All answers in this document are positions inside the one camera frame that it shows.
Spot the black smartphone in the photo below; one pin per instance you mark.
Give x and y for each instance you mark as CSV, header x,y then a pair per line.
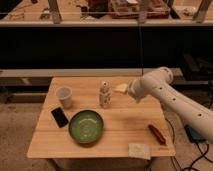
x,y
59,117

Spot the long wooden shelf bench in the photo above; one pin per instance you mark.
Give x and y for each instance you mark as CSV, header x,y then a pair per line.
x,y
42,77

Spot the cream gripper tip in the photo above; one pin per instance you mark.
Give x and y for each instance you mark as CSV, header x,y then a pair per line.
x,y
122,88

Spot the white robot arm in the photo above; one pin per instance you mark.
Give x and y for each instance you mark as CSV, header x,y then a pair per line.
x,y
157,83

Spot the wooden table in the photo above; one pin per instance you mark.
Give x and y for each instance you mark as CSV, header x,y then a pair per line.
x,y
125,123

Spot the green ceramic bowl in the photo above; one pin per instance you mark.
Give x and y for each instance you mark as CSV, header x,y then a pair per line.
x,y
86,126

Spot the red brown oblong tool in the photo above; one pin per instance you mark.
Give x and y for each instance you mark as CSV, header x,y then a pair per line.
x,y
157,134

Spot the blue box on floor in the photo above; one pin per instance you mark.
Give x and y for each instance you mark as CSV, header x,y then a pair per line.
x,y
193,136

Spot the small white patterned bottle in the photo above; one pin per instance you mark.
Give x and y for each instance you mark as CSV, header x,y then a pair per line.
x,y
104,95

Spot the beige sponge cloth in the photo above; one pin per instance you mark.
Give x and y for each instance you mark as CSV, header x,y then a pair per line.
x,y
141,151

